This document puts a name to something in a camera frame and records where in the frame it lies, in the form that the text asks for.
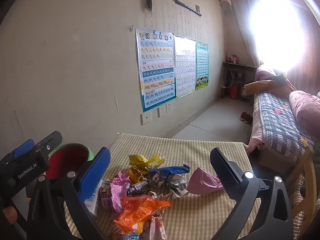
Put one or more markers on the yellow black snack wrapper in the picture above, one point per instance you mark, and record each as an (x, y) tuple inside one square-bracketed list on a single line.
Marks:
[(136, 173)]

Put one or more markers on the pink plastic bag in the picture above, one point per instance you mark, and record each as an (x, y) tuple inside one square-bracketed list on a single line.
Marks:
[(202, 182)]

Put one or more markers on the orange snack wrapper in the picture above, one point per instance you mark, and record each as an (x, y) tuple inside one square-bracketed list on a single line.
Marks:
[(140, 212)]

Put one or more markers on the metal shelf desk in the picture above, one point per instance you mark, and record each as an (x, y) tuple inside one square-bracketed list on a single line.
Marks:
[(240, 66)]

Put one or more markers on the wooden chair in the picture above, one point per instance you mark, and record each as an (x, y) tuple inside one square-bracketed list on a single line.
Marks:
[(306, 180)]

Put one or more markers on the blue lettered wall poster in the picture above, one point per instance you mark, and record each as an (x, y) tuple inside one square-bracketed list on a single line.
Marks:
[(155, 67)]

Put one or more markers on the small red bin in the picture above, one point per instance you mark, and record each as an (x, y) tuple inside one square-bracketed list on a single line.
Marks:
[(234, 92)]

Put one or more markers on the black wall bracket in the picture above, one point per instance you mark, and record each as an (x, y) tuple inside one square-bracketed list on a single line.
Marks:
[(187, 7)]

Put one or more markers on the pink snack wrapper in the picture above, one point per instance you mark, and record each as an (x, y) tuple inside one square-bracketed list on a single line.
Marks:
[(117, 192)]

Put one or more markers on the orange pillow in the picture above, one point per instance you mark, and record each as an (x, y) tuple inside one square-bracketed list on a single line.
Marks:
[(258, 87)]

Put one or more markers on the small white container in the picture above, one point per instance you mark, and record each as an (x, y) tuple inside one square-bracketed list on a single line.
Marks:
[(244, 91)]

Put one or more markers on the dark clothing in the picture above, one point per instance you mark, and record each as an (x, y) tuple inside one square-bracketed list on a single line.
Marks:
[(279, 78)]

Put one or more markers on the pink patterned curtain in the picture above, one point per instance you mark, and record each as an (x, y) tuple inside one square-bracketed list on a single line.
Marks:
[(241, 25), (310, 62)]

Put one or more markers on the pink white wrapper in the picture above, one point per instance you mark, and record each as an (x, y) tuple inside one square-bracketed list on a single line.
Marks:
[(157, 230)]

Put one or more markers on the pink blanket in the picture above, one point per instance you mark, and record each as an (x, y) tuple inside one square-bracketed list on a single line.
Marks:
[(306, 107)]

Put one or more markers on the blue silver snack wrapper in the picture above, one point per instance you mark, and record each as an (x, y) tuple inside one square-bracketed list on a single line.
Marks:
[(176, 185)]

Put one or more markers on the red box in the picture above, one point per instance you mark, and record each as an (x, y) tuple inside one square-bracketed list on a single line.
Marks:
[(235, 59)]

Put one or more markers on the brown drink carton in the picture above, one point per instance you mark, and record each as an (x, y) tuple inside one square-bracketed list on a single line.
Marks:
[(138, 187)]

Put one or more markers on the green red plastic bin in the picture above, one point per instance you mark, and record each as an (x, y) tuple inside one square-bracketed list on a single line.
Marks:
[(63, 158)]

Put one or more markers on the person's left hand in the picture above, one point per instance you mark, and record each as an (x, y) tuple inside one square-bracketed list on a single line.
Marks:
[(10, 213)]

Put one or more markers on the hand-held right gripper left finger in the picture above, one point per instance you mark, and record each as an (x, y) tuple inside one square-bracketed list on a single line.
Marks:
[(95, 173)]

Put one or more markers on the white wall socket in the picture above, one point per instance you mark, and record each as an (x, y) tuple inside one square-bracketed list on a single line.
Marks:
[(162, 111), (169, 108), (145, 119)]

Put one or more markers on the white chart wall poster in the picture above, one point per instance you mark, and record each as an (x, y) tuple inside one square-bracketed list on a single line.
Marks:
[(185, 67)]

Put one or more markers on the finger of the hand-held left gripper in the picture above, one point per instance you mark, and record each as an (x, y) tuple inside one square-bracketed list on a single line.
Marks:
[(50, 141), (23, 148)]

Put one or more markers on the folded pink bedding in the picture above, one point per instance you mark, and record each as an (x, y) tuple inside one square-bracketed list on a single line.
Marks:
[(265, 73)]

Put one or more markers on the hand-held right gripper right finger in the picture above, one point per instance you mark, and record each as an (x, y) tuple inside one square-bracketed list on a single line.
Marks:
[(222, 167)]

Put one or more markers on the white blue milk carton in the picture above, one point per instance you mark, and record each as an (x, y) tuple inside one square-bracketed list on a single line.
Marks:
[(93, 203)]

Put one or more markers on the checkered tablecloth table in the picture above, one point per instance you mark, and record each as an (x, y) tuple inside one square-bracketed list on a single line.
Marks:
[(200, 217)]

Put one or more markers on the green number wall poster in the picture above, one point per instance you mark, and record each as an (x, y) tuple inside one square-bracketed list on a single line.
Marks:
[(202, 62)]

